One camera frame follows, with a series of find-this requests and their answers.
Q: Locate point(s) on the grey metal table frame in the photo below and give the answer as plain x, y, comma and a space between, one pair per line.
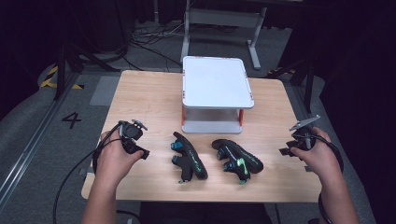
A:
224, 18

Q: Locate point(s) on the black metal stand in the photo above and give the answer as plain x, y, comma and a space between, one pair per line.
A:
67, 67
303, 77

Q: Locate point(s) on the white two-tier shoe rack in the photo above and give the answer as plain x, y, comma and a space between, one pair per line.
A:
214, 84

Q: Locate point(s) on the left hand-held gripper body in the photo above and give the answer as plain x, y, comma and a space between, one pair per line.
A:
134, 133

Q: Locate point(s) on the grey metal floor rail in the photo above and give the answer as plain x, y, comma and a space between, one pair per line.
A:
28, 155

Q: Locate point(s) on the person's right hand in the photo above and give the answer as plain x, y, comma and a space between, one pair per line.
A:
320, 157

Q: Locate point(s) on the person's dark lap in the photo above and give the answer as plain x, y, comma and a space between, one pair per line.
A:
205, 214

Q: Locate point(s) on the person's left hand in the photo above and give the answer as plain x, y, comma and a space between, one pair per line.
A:
114, 158

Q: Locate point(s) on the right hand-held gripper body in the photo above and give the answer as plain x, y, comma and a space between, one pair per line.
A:
303, 137

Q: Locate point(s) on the yellow black floor tape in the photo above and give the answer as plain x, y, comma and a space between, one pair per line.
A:
49, 81

